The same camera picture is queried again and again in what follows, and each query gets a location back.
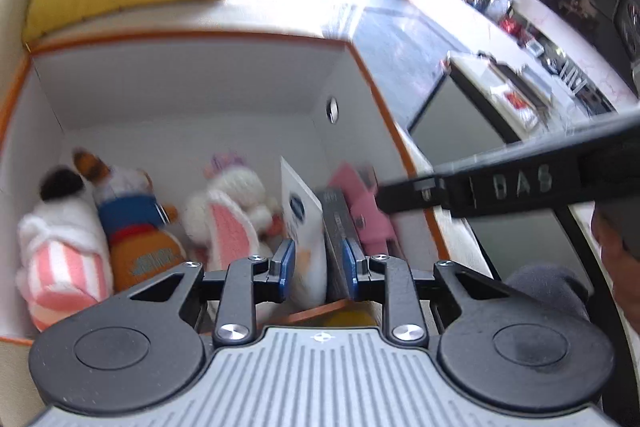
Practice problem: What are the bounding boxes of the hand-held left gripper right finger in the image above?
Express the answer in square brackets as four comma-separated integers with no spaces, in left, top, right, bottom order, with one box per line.
[344,238,523,349]

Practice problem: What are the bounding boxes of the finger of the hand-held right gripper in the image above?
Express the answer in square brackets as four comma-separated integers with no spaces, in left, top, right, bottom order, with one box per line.
[374,167,451,214]

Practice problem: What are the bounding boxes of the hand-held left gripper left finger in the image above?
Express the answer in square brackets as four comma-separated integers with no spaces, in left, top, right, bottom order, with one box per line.
[117,238,297,348]

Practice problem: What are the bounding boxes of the dark grey box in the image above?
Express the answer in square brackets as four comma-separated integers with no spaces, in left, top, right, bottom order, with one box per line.
[320,187,361,303]

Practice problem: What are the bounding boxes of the pink wallet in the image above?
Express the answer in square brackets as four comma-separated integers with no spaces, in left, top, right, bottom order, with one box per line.
[327,162,401,255]

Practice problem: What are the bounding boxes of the white packet with blue logo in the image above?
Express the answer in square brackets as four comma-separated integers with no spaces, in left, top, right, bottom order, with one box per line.
[279,156,328,309]

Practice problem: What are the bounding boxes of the white knitted rabbit plush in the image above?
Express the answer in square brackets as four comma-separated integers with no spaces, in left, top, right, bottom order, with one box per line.
[182,151,283,273]

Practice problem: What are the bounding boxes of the bear plush with blue jacket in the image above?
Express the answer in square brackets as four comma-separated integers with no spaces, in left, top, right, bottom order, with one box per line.
[72,148,188,293]

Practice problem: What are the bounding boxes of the orange cardboard box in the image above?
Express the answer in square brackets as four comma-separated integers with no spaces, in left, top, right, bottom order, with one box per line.
[0,29,453,345]

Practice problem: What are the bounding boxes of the white plush dog black ear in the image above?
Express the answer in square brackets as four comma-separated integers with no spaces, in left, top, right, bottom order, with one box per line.
[15,164,116,333]

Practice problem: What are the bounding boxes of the person's right hand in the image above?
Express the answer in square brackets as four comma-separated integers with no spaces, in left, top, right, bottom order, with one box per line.
[590,204,640,308]

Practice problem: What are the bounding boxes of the yellow round pouch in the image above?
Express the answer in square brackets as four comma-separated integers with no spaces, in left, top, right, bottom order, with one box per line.
[325,309,381,328]

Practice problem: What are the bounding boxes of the red and white packet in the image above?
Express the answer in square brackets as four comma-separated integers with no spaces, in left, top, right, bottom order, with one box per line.
[502,89,538,128]

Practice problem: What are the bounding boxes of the white and black coffee table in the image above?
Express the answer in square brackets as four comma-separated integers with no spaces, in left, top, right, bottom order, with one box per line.
[406,51,621,298]

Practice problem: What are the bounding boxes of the dark tray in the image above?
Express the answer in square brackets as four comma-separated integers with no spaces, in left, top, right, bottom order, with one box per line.
[487,59,553,112]

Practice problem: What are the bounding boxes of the grey cloth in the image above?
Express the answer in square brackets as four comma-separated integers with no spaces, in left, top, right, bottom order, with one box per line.
[504,262,591,323]

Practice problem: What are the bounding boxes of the beige fabric sofa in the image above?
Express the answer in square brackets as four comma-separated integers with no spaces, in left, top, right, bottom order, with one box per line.
[0,0,506,427]

